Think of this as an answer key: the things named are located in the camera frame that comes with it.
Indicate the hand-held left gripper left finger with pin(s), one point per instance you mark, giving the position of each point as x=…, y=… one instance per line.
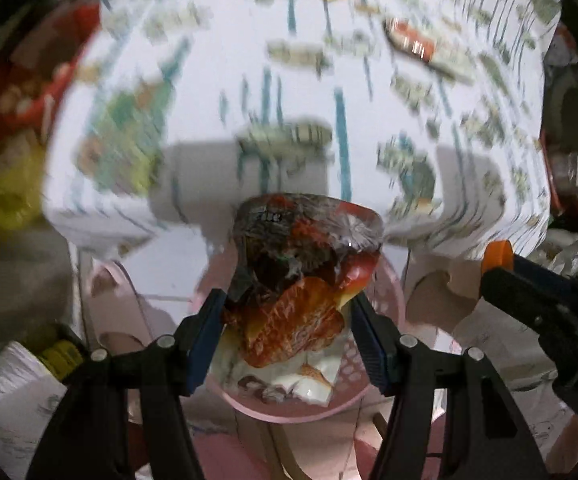
x=204, y=345

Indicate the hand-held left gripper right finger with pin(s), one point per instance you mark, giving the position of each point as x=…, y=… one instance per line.
x=369, y=345

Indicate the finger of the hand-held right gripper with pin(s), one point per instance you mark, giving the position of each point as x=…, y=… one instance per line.
x=564, y=340
x=559, y=277

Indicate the pink plastic basket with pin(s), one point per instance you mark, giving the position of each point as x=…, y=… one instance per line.
x=389, y=290

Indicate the orange bottle cap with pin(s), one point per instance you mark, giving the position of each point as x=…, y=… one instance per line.
x=498, y=257

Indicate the red snack wrapper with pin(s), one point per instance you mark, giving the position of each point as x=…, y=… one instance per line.
x=294, y=320

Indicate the clear wrapper with red print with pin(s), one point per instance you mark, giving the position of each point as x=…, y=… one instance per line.
x=414, y=42

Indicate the yellow packet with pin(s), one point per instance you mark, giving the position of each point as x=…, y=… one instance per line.
x=61, y=357

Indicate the yellow plastic bag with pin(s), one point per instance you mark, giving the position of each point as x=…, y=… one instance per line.
x=9, y=200

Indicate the animal print white cloth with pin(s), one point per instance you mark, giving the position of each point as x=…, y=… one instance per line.
x=249, y=85

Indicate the red plastic bucket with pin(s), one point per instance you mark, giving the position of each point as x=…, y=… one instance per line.
x=84, y=25

